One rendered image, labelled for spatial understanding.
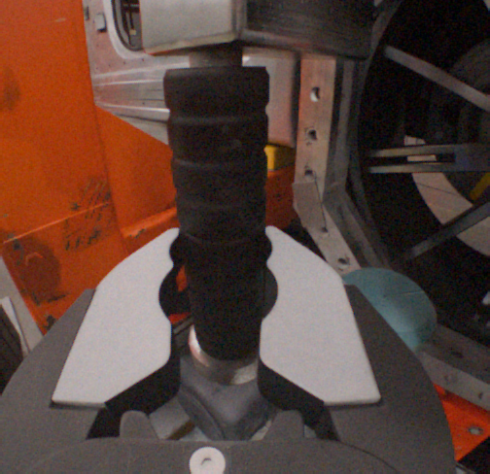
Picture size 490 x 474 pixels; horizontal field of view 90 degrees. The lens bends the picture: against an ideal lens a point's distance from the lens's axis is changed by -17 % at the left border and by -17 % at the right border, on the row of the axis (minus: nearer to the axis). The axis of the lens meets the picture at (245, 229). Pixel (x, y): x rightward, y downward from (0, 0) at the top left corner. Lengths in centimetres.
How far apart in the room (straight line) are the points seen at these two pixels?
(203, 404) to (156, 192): 38
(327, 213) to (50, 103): 33
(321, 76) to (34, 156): 32
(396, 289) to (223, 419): 39
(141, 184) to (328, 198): 27
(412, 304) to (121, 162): 39
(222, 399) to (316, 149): 43
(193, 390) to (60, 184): 41
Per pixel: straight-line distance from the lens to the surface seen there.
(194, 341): 17
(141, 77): 104
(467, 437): 47
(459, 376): 40
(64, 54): 38
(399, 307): 24
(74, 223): 40
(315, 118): 32
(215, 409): 56
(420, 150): 39
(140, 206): 47
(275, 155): 66
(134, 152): 44
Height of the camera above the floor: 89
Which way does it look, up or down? 30 degrees down
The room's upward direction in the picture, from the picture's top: straight up
